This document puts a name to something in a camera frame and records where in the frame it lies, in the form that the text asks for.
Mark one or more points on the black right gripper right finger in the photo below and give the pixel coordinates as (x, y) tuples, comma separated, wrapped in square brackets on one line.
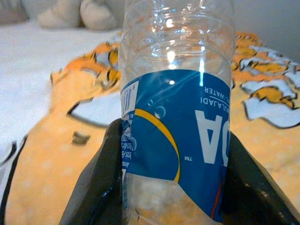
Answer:
[(253, 197)]

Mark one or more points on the cream plush toy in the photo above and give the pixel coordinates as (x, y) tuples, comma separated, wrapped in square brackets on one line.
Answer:
[(77, 14)]

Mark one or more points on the clear bottle with blue label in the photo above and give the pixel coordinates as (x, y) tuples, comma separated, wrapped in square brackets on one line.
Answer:
[(178, 117)]

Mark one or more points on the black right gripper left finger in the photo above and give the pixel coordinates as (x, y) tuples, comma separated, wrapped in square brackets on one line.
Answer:
[(98, 187)]

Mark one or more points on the yellow cartoon print blanket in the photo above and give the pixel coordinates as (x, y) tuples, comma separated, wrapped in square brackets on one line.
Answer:
[(58, 164)]

